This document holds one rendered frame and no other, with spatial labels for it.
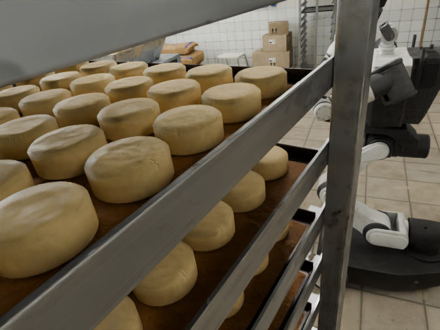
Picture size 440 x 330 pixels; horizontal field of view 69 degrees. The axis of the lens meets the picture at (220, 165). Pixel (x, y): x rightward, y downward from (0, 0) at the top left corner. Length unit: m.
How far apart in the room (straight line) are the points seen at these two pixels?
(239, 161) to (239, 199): 0.11
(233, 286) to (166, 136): 0.11
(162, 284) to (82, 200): 0.09
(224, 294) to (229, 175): 0.08
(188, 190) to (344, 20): 0.23
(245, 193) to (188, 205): 0.14
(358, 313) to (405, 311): 0.24
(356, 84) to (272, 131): 0.14
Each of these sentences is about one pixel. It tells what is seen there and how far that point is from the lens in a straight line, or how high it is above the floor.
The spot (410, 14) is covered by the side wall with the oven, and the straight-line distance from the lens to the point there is 5.71.
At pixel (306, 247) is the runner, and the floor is 1.32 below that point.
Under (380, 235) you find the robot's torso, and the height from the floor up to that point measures 0.31.
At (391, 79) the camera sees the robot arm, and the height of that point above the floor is 1.20.
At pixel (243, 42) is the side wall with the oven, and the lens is 6.06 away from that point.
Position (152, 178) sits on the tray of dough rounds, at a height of 1.50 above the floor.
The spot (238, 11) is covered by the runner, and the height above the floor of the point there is 1.58.
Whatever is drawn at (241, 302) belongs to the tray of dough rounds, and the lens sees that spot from 0.34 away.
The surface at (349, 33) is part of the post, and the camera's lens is 0.33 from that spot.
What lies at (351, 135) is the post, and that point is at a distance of 0.36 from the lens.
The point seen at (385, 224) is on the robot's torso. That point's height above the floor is 0.34.
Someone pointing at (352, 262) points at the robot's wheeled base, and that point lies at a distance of 1.97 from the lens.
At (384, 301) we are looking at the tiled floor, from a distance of 2.07.
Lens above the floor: 1.59
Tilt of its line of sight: 30 degrees down
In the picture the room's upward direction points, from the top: 8 degrees counter-clockwise
